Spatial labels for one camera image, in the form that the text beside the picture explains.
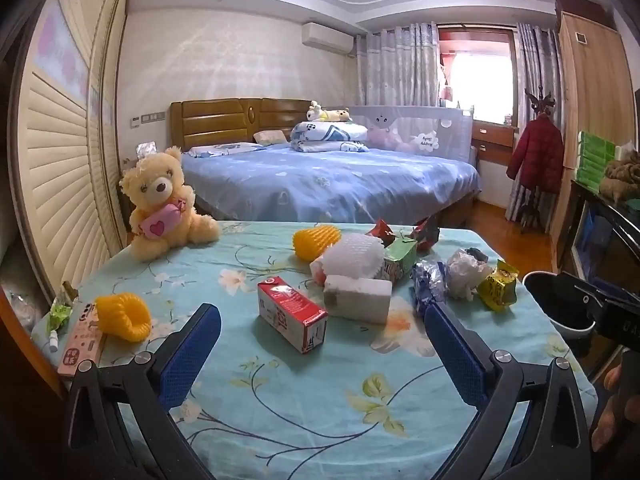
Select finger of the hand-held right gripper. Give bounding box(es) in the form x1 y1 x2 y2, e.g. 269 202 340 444
552 271 613 318

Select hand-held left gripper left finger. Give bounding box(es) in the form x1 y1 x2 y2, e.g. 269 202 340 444
62 302 223 480

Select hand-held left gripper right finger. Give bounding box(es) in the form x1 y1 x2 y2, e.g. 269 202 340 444
424 302 593 480

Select white trash bin black liner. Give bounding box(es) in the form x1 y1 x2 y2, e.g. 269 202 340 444
522 271 601 358

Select blue printed wrapper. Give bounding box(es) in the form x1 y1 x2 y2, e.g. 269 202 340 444
411 258 447 318

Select yellow snack packet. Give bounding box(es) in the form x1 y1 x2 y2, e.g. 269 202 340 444
476 259 518 311

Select white tissue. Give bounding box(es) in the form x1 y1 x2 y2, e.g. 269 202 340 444
445 247 493 301

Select red milk carton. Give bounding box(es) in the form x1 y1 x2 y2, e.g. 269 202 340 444
257 276 329 356

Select green milk carton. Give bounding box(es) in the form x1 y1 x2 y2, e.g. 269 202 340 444
382 237 418 286

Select white foam block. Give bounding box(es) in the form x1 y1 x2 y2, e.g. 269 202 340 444
322 274 393 325

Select red snack packet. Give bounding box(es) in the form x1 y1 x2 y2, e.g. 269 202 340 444
367 219 397 247
406 216 441 256

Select white foam net sleeve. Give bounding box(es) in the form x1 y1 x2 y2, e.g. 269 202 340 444
310 232 386 281

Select yellow foam net sleeve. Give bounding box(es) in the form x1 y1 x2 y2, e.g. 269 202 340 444
94 292 152 343
292 227 342 263

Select person's right hand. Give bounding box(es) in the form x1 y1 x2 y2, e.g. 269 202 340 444
590 365 640 461

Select black glass cabinet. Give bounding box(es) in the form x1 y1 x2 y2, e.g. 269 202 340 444
557 180 640 301

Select pink phone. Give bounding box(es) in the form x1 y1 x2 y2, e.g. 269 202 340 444
56 305 106 376

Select brown plush toy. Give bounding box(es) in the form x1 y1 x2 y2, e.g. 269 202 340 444
597 152 640 201

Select stack of green boxes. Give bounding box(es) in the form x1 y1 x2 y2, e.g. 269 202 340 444
572 131 617 193

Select green packet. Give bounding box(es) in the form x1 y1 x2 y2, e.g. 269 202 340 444
46 282 76 333

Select red padded jacket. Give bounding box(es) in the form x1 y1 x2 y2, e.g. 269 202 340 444
506 114 566 195

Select wooden nightstand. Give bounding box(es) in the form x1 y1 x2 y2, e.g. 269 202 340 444
117 160 138 213

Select yellow teddy bear pink heart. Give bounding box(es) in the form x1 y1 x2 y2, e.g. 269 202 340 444
119 146 221 262

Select wooden desk with drawers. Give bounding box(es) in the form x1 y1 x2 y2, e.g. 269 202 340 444
470 120 518 166

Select light wooden wardrobe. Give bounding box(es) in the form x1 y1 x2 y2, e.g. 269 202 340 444
550 0 636 261

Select blue print pillow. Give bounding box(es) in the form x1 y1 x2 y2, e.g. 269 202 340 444
187 142 263 158

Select bed with blue sheet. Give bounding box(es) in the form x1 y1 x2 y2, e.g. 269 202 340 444
170 140 483 226

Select pink plush toy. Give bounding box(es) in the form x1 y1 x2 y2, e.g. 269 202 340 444
367 127 416 153

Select cream louvred closet doors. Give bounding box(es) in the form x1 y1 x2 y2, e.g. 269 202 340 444
10 0 131 301

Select pink pillow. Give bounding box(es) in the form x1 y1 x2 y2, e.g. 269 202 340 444
252 129 293 145

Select wooden headboard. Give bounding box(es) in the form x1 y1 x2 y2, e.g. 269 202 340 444
169 98 313 153

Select window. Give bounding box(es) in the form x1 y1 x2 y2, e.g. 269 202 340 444
439 27 516 123

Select folded blue white quilt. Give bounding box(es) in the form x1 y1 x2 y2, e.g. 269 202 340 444
290 121 371 153

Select yellow white plush toy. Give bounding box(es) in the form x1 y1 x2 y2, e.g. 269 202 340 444
306 101 351 123

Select dark brown box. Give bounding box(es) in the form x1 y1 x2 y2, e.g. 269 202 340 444
554 0 616 31

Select white air conditioner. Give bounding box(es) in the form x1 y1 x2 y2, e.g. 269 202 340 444
301 22 356 53

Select grey mesh bed rail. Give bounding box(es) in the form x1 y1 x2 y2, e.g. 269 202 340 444
345 105 473 163

